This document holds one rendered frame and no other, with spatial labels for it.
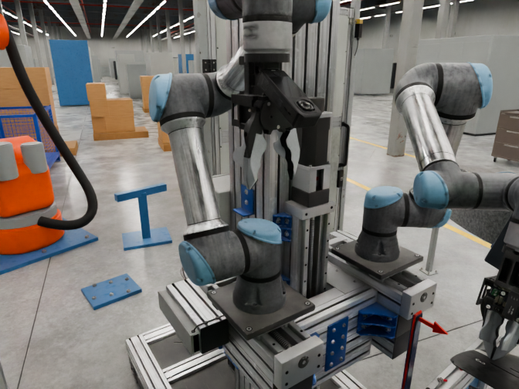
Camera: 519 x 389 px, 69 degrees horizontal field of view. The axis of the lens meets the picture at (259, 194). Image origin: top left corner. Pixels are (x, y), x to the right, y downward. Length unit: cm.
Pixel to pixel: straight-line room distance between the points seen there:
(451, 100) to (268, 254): 62
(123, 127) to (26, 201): 576
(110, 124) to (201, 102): 848
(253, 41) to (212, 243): 50
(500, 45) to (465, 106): 945
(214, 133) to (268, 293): 124
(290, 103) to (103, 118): 898
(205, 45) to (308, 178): 110
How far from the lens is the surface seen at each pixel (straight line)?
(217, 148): 210
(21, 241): 401
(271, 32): 59
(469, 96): 114
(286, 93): 57
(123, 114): 945
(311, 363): 106
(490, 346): 88
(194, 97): 98
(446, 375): 125
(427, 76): 110
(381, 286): 135
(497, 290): 80
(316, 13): 77
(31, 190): 395
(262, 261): 98
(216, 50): 206
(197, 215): 93
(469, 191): 83
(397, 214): 130
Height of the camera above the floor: 167
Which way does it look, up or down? 19 degrees down
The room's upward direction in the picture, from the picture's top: straight up
